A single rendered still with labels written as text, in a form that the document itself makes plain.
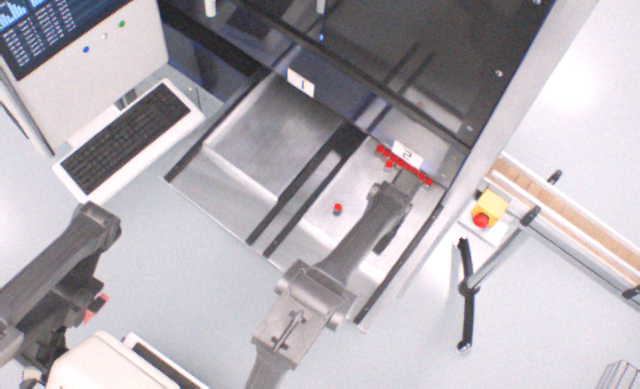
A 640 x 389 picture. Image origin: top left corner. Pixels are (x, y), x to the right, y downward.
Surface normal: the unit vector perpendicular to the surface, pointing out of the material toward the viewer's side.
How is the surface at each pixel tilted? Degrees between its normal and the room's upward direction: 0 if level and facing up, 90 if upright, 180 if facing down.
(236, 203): 0
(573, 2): 90
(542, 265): 0
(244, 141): 0
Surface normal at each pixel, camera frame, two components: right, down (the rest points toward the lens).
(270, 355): -0.47, 0.53
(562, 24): -0.60, 0.71
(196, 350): 0.07, -0.42
